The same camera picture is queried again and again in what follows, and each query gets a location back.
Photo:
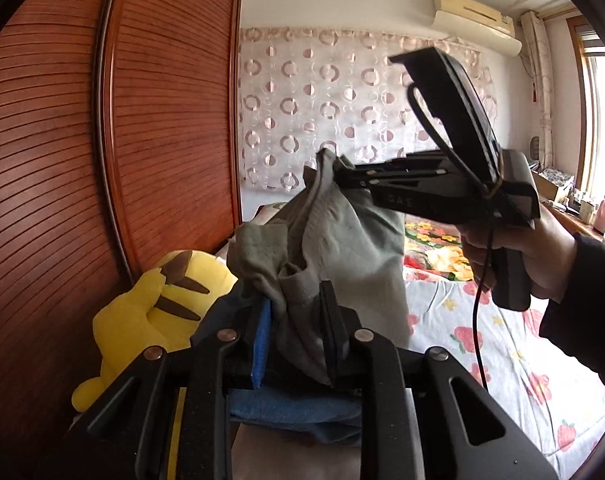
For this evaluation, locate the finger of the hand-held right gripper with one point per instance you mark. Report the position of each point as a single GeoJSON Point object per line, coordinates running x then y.
{"type": "Point", "coordinates": [407, 161]}
{"type": "Point", "coordinates": [382, 180]}

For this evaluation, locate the folded blue jeans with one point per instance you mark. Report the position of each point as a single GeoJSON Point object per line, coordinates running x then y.
{"type": "Point", "coordinates": [292, 410]}

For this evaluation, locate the wooden cabinet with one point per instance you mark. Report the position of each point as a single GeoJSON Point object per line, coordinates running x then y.
{"type": "Point", "coordinates": [577, 222]}

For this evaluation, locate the air conditioner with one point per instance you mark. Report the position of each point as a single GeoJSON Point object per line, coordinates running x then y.
{"type": "Point", "coordinates": [475, 20]}

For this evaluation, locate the grey-green pants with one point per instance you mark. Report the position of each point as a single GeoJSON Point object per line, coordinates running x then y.
{"type": "Point", "coordinates": [342, 240]}

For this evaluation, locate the person's right forearm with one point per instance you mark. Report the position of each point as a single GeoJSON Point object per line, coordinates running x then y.
{"type": "Point", "coordinates": [592, 310]}

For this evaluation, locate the window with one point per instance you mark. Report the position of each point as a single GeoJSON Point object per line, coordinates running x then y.
{"type": "Point", "coordinates": [604, 135]}

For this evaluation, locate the circle-patterned sheer curtain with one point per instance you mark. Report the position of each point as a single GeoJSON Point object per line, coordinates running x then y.
{"type": "Point", "coordinates": [307, 110]}

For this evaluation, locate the person's right hand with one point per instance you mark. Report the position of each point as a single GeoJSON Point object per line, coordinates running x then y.
{"type": "Point", "coordinates": [549, 260]}

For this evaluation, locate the wooden slatted wardrobe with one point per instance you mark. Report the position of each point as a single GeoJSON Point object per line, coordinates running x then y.
{"type": "Point", "coordinates": [172, 110]}

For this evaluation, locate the yellow plush toy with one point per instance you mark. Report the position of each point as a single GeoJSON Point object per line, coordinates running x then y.
{"type": "Point", "coordinates": [132, 310]}

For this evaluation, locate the floral bed blanket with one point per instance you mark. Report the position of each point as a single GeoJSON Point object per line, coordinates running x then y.
{"type": "Point", "coordinates": [512, 360]}

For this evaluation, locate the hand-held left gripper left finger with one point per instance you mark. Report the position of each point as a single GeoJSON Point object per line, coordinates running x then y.
{"type": "Point", "coordinates": [262, 340]}

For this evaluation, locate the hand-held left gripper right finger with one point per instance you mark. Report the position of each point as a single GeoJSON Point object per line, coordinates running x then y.
{"type": "Point", "coordinates": [332, 330]}

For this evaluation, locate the pink bottle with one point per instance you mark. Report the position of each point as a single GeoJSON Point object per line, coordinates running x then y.
{"type": "Point", "coordinates": [603, 215]}

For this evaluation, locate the beige window curtain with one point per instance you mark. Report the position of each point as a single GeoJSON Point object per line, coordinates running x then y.
{"type": "Point", "coordinates": [542, 85]}

